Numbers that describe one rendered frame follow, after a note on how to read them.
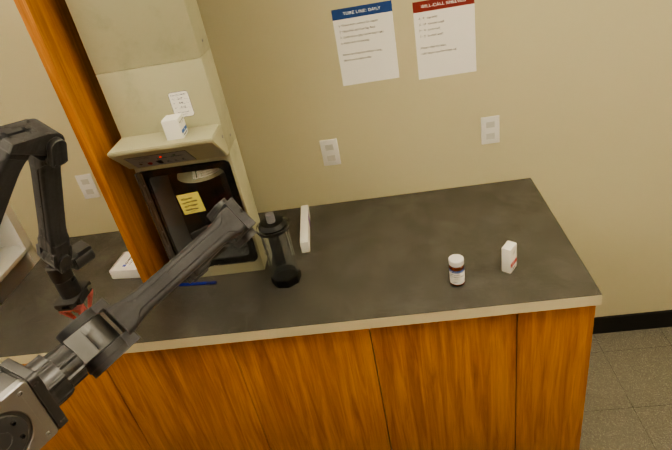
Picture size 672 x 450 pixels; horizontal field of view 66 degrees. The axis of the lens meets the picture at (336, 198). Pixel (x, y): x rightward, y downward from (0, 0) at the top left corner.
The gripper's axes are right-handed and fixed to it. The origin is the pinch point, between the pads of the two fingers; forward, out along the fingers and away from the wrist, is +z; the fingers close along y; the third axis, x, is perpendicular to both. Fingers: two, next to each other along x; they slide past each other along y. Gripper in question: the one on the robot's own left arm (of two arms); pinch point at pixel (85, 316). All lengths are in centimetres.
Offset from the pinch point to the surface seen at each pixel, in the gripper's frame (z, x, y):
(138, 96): -52, -25, 34
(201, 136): -40, -43, 25
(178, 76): -56, -38, 34
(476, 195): 17, -127, 65
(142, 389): 40.7, -0.2, 6.2
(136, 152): -40, -23, 22
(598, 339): 112, -182, 72
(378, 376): 48, -81, 8
